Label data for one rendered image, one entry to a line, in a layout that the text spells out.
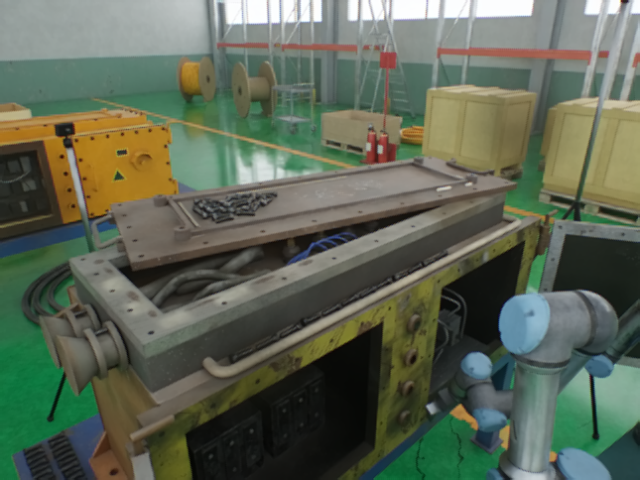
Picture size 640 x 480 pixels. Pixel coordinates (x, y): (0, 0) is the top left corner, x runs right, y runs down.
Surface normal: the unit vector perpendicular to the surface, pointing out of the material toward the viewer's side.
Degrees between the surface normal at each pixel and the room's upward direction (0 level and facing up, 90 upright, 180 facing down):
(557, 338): 80
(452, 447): 0
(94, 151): 90
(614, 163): 90
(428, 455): 0
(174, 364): 90
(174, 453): 90
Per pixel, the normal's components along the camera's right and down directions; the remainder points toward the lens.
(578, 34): -0.73, 0.28
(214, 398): 0.67, 0.30
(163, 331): 0.00, -0.91
